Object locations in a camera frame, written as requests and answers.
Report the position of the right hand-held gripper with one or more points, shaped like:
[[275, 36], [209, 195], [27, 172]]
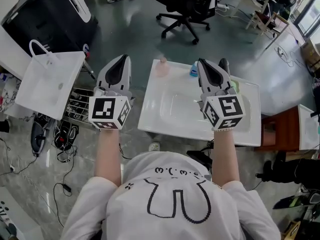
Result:
[[228, 106]]

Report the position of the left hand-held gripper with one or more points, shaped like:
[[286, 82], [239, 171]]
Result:
[[103, 109]]

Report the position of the blue bottle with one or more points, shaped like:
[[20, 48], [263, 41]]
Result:
[[193, 71]]

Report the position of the pink pump bottle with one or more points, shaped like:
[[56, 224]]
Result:
[[162, 67]]

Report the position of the person's left forearm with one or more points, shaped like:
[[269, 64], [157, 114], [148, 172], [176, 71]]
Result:
[[108, 154]]

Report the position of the person's right forearm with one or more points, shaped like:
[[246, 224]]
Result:
[[223, 159]]

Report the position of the white sink counter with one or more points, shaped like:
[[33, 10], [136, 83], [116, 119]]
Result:
[[170, 109]]

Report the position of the white square sink basin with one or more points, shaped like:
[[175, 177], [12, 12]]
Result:
[[47, 89]]

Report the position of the green sponge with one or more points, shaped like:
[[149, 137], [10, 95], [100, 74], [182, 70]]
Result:
[[235, 86]]

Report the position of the brown wooden cabinet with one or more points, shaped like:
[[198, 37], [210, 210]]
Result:
[[282, 131]]

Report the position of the person's white shoe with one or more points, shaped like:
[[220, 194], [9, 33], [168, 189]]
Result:
[[154, 146]]

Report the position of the white arched faucet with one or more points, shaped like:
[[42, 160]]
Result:
[[40, 47]]

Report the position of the black bag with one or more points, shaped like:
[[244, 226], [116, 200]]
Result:
[[295, 170]]

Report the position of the wooden chair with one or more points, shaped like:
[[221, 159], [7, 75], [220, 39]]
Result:
[[271, 21]]

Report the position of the cardboard box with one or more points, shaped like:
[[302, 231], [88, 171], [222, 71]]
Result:
[[311, 55]]

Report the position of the white power strip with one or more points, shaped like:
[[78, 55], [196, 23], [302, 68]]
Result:
[[223, 7]]

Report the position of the black printer cabinet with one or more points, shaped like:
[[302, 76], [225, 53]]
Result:
[[50, 16]]

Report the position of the black office chair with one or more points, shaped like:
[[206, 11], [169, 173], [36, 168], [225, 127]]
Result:
[[190, 4]]

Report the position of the person's white printed shirt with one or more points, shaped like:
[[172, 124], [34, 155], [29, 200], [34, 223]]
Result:
[[172, 204]]

